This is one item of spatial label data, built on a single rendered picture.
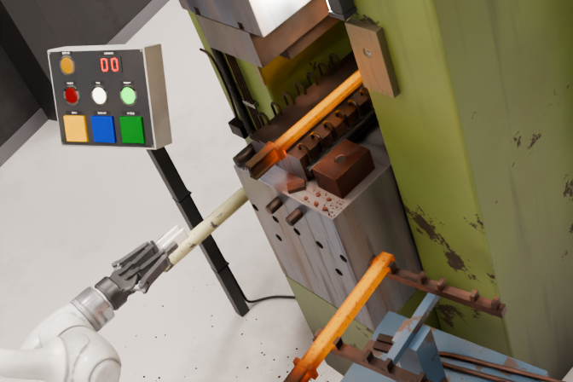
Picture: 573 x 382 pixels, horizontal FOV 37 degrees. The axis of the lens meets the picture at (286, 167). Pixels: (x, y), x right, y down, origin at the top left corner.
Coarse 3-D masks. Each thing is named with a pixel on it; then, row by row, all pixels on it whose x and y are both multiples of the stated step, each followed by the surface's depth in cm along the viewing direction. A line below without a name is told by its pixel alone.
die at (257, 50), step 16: (320, 0) 190; (304, 16) 189; (320, 16) 192; (208, 32) 194; (224, 32) 188; (240, 32) 182; (272, 32) 184; (288, 32) 187; (304, 32) 190; (224, 48) 193; (240, 48) 187; (256, 48) 182; (272, 48) 186; (256, 64) 187
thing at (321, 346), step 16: (384, 256) 180; (368, 272) 178; (384, 272) 178; (368, 288) 175; (352, 304) 173; (336, 320) 171; (320, 336) 169; (336, 336) 169; (320, 352) 166; (304, 368) 164
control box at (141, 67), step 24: (72, 48) 237; (96, 48) 231; (120, 48) 227; (144, 48) 223; (72, 72) 236; (96, 72) 233; (120, 72) 229; (144, 72) 225; (120, 96) 230; (144, 96) 227; (144, 120) 229; (168, 120) 234; (72, 144) 243; (96, 144) 239; (120, 144) 235; (144, 144) 231; (168, 144) 235
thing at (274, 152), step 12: (348, 84) 216; (336, 96) 214; (324, 108) 212; (300, 120) 212; (312, 120) 211; (288, 132) 210; (300, 132) 209; (276, 144) 208; (264, 156) 204; (276, 156) 208; (252, 168) 204; (264, 168) 206
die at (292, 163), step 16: (336, 64) 230; (352, 64) 226; (320, 80) 226; (336, 80) 223; (304, 96) 223; (320, 96) 219; (352, 96) 215; (288, 112) 220; (304, 112) 217; (352, 112) 210; (272, 128) 218; (288, 128) 214; (320, 128) 210; (336, 128) 208; (256, 144) 217; (288, 144) 207; (304, 144) 207; (320, 144) 206; (288, 160) 208; (304, 160) 205; (304, 176) 207
